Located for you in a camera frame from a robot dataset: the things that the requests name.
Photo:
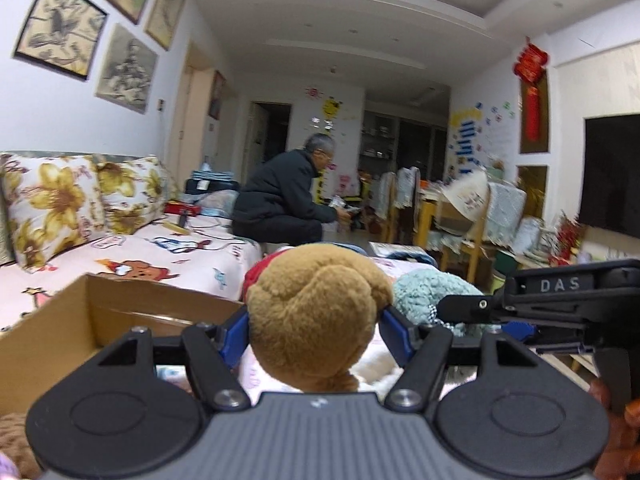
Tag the grey sketch picture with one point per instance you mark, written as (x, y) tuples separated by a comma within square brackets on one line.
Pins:
[(127, 67)]

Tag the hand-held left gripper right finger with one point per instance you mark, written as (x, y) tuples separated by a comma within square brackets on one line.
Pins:
[(396, 337)]

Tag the black bag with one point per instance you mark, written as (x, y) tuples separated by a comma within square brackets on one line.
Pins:
[(212, 191)]

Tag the black framed bird picture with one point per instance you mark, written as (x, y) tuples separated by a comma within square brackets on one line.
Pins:
[(60, 27)]

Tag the cardboard box with scalloped cover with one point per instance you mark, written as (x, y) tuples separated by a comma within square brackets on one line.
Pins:
[(465, 200)]

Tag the cartoon print sofa sheet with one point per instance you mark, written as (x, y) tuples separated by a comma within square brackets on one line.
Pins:
[(150, 255)]

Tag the chair with crochet cover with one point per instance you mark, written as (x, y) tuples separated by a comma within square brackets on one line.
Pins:
[(505, 207), (402, 192)]

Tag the printed cardboard box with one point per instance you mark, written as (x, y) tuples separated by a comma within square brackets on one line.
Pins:
[(60, 340)]

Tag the tan plush toy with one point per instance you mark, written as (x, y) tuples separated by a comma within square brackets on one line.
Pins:
[(315, 315)]

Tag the wall mounted television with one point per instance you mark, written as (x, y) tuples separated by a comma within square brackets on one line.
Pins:
[(615, 175)]

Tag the red knot wall hanging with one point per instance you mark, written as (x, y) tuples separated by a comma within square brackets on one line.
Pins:
[(531, 90)]

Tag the large floral sofa cushion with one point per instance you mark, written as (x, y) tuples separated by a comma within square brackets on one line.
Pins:
[(55, 205)]

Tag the red flat box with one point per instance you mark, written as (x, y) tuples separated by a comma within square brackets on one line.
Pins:
[(181, 207)]

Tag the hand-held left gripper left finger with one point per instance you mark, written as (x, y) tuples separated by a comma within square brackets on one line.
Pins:
[(236, 337)]

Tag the tan framed sketch picture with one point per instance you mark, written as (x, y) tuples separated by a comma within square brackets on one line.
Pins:
[(166, 10)]

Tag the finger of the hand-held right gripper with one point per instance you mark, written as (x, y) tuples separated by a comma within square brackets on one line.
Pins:
[(520, 331), (470, 307)]

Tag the small floral sofa cushion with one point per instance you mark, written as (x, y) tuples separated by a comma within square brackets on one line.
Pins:
[(132, 190)]

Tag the wall shelf cabinet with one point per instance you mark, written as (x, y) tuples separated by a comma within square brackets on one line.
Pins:
[(395, 140)]

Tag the red flower bunch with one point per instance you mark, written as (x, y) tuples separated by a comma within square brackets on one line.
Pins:
[(567, 234)]

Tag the yellow height chart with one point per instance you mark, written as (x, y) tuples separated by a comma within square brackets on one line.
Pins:
[(322, 180)]

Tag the person's right hand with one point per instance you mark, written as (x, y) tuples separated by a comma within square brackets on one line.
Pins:
[(622, 435)]

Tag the mint green plush toy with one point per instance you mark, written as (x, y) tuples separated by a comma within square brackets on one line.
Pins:
[(420, 290)]

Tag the wall poster with blue strips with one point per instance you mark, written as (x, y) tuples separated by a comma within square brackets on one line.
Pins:
[(472, 135)]

